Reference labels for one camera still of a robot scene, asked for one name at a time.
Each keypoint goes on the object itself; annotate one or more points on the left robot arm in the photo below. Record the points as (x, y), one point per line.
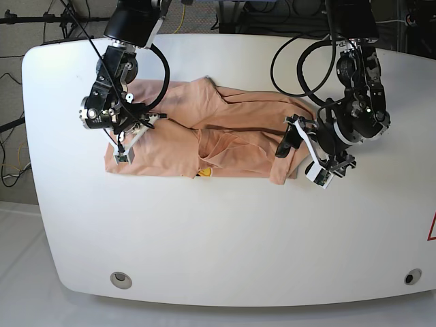
(352, 31)

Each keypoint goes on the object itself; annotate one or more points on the right table grommet hole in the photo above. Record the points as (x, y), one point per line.
(413, 276)

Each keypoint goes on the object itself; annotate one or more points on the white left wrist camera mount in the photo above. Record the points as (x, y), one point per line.
(324, 167)

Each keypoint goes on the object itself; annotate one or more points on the peach T-shirt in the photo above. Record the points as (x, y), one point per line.
(218, 132)

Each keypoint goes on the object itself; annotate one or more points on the black tripod stand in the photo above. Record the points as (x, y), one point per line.
(67, 20)

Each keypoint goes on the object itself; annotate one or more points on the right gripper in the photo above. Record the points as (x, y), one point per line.
(111, 106)

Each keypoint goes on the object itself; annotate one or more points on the left table grommet hole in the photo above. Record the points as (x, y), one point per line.
(121, 280)

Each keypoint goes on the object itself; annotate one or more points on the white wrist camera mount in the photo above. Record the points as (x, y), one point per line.
(124, 153)
(324, 167)

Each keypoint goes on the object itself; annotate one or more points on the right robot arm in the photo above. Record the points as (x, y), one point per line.
(133, 25)

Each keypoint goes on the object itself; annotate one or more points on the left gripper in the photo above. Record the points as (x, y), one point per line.
(349, 122)

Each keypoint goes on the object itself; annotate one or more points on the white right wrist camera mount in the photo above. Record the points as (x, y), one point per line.
(124, 153)

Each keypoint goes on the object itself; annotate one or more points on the table grommet hole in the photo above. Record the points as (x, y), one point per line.
(413, 276)
(121, 280)

